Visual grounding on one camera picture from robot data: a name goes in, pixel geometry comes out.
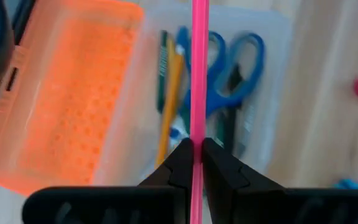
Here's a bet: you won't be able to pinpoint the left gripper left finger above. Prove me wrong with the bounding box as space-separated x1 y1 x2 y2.
22 138 195 224

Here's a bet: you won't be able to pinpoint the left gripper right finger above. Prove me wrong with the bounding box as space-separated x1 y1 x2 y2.
201 138 358 224

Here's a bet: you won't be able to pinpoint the black pen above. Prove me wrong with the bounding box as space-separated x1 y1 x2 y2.
225 63 245 153

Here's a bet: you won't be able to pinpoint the blue handled scissors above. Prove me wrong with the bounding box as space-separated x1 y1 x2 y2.
175 26 266 150

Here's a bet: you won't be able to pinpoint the orange pencil blue tip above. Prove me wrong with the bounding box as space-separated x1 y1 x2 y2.
155 45 186 169

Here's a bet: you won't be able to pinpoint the blue pen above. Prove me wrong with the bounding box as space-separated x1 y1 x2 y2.
333 179 358 190

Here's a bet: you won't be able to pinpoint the pink pencil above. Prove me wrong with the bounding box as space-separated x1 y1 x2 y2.
190 0 211 224

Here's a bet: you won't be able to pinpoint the clear box with orange lid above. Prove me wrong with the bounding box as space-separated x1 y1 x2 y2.
0 0 293 197

